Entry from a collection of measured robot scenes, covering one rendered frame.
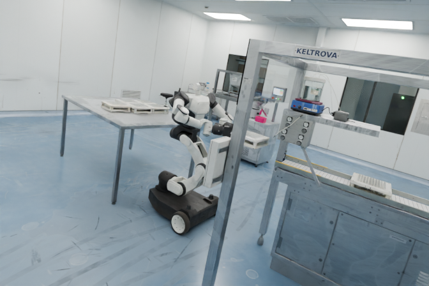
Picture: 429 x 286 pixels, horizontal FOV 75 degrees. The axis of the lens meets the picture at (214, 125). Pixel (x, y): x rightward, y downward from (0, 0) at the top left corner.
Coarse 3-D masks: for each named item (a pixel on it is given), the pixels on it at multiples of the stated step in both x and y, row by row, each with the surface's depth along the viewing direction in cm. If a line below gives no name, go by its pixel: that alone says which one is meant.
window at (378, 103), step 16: (352, 80) 627; (368, 80) 609; (352, 96) 629; (368, 96) 610; (384, 96) 593; (400, 96) 576; (416, 96) 560; (352, 112) 631; (368, 112) 612; (384, 112) 594; (400, 112) 578; (384, 128) 596; (400, 128) 579
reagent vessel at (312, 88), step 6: (306, 78) 199; (312, 78) 195; (318, 78) 194; (306, 84) 198; (312, 84) 196; (318, 84) 195; (306, 90) 198; (312, 90) 196; (318, 90) 196; (300, 96) 204; (306, 96) 199; (312, 96) 197; (318, 96) 198
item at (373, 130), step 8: (288, 112) 199; (296, 112) 196; (304, 112) 200; (312, 120) 191; (320, 120) 188; (328, 120) 185; (336, 120) 189; (352, 120) 210; (344, 128) 181; (352, 128) 178; (360, 128) 176; (368, 128) 175; (376, 128) 183; (376, 136) 172
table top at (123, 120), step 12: (72, 96) 352; (84, 96) 367; (96, 96) 384; (84, 108) 308; (96, 108) 312; (108, 120) 272; (120, 120) 277; (132, 120) 286; (144, 120) 296; (156, 120) 307; (168, 120) 318
